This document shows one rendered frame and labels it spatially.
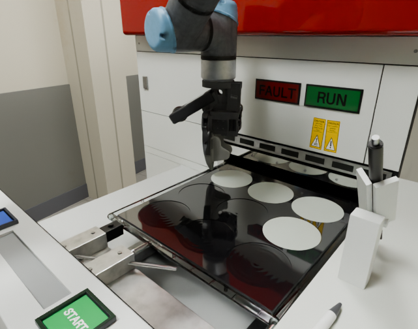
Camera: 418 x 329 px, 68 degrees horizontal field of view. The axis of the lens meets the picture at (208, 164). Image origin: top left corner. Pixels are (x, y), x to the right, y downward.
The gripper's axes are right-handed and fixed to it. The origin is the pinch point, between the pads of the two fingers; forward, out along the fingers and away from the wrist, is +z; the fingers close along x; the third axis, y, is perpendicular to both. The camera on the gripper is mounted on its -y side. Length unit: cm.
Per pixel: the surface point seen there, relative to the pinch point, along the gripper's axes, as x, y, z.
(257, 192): -6.1, 12.4, 3.1
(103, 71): 132, -102, -6
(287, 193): -5.3, 18.8, 3.1
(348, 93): -1.1, 28.8, -18.3
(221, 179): -1.1, 3.4, 3.1
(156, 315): -40.2, 1.7, 5.2
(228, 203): -12.2, 6.9, 3.2
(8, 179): 81, -148, 56
